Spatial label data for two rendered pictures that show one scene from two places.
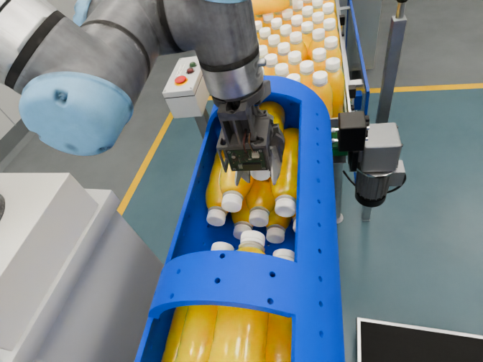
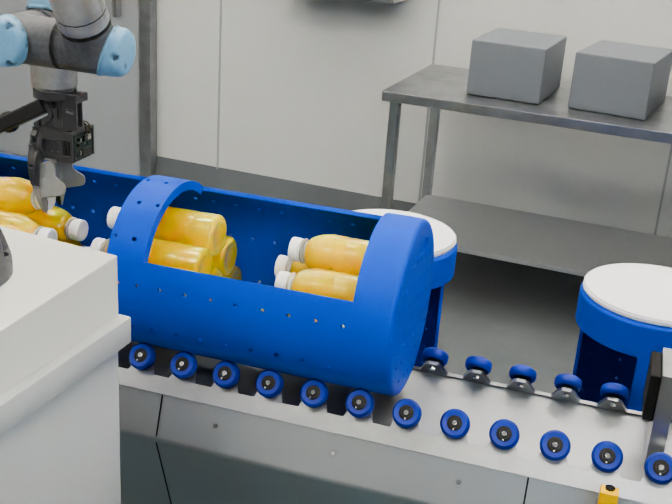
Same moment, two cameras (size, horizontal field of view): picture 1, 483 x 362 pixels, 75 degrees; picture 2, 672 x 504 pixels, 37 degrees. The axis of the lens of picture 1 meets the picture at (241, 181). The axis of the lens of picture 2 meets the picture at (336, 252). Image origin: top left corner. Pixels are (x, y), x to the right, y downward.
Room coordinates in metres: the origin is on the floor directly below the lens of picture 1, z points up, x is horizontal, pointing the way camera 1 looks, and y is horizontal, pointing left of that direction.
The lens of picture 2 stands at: (0.02, 1.63, 1.74)
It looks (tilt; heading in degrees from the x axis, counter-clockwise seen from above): 21 degrees down; 265
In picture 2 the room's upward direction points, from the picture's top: 4 degrees clockwise
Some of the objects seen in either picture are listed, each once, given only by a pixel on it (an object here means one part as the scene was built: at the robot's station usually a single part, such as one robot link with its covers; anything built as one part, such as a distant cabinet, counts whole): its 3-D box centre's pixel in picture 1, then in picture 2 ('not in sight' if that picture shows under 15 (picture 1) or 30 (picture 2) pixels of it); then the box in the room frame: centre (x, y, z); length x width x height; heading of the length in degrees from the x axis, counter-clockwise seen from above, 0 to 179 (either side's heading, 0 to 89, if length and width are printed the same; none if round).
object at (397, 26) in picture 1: (377, 148); not in sight; (0.88, -0.60, 0.55); 0.04 x 0.04 x 1.10; 69
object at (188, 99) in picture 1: (190, 85); not in sight; (0.95, 0.07, 1.05); 0.20 x 0.10 x 0.10; 159
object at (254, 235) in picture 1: (252, 240); (116, 218); (0.27, 0.01, 1.15); 0.04 x 0.02 x 0.04; 69
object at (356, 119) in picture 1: (349, 133); not in sight; (0.63, -0.33, 0.95); 0.10 x 0.07 x 0.10; 69
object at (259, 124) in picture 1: (244, 125); (60, 124); (0.36, -0.03, 1.30); 0.09 x 0.08 x 0.12; 159
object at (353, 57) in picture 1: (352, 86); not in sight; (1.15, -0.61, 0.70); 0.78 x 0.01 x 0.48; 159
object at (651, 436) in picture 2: not in sight; (656, 406); (-0.59, 0.35, 1.00); 0.10 x 0.04 x 0.15; 69
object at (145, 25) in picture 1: (129, 31); (28, 39); (0.38, 0.07, 1.46); 0.11 x 0.11 x 0.08; 71
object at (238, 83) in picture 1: (235, 72); (55, 76); (0.37, -0.03, 1.38); 0.08 x 0.08 x 0.05
